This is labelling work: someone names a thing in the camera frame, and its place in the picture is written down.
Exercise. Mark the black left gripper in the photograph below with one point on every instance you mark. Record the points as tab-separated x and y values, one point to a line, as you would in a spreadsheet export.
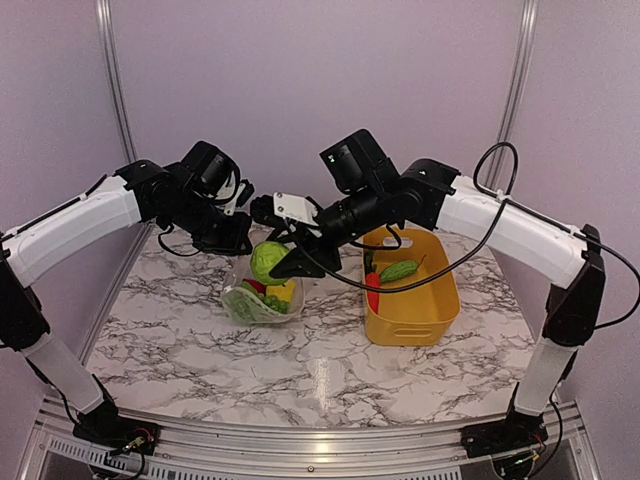
231	244

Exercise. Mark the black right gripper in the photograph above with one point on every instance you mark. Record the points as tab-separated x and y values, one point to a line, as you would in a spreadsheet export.
296	256

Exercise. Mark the yellow lemon toy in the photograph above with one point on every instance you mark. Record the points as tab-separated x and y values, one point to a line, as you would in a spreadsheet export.
283	292

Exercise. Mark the green pear toy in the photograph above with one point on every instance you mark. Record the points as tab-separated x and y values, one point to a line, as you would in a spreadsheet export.
266	255

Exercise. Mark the orange carrot toy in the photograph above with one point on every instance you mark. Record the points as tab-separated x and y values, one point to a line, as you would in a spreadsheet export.
372	279

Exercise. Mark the red apple toy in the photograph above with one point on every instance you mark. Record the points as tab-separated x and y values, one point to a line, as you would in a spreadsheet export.
256	286

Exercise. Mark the clear zip top bag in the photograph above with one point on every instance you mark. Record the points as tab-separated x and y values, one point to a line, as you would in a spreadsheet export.
234	280

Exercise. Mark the green apple toy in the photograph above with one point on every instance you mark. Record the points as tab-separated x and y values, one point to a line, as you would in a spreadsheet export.
246	308

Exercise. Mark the green bitter gourd toy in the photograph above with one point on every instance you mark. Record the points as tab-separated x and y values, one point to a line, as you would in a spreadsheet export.
398	271

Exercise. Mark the green grapes toy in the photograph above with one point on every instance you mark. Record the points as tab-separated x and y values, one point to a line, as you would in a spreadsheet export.
279	304

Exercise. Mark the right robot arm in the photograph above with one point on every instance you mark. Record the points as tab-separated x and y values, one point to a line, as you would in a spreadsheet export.
434	196

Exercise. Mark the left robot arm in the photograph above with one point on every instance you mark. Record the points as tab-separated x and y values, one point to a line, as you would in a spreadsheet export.
32	249

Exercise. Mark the yellow plastic basket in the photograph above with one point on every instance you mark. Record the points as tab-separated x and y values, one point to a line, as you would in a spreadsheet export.
420	316

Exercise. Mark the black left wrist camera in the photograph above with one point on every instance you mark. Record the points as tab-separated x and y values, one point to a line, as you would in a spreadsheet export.
214	176

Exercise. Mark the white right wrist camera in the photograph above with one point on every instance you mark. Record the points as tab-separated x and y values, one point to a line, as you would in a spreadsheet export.
272	210

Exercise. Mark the left aluminium frame post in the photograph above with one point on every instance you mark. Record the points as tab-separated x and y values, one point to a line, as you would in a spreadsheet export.
109	49

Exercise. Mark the aluminium frame post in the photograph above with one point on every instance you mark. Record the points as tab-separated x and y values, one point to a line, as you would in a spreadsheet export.
109	49
520	70

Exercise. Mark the right aluminium frame post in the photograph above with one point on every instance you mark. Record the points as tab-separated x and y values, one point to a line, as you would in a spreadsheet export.
520	70

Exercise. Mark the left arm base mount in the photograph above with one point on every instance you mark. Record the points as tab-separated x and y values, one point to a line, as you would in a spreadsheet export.
125	431

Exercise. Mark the aluminium front rail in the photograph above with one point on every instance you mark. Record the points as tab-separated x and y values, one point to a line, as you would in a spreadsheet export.
193	449

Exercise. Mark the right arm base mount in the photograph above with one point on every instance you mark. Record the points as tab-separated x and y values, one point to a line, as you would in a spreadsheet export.
496	437

